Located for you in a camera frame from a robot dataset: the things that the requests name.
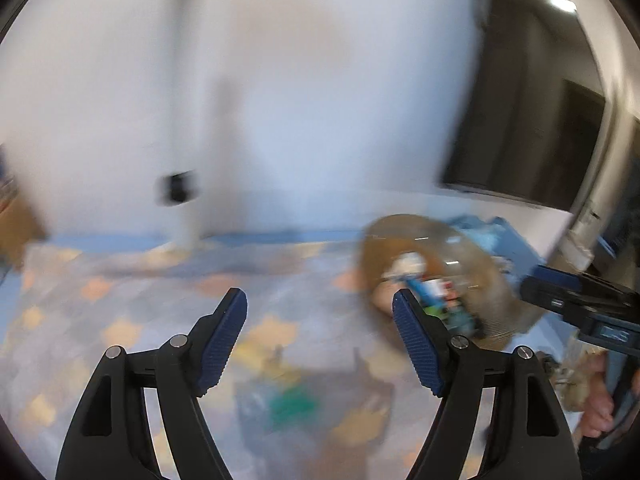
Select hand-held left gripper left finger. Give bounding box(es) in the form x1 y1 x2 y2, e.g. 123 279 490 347
56 287 249 480

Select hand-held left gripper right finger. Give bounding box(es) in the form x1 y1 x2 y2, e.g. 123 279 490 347
392 287 574 480

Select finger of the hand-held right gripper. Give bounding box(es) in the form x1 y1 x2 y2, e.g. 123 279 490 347
520 265 607 317

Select person's right hand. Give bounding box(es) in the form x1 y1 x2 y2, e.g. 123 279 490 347
566 354 616 439

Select blue storage box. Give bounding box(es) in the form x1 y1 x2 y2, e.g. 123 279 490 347
447 215 543 291

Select fan-patterned tablecloth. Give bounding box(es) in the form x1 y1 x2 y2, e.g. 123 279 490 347
0 230 581 480

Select green translucent plastic toy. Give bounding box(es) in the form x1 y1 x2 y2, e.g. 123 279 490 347
269 389 317 423

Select black monitor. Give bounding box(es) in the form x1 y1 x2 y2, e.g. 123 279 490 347
439 0 623 212

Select brown cardboard pen holder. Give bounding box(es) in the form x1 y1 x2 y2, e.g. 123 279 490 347
0 195 47 267

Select white lamp pole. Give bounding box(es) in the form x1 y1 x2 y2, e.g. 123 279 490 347
152 0 213 253

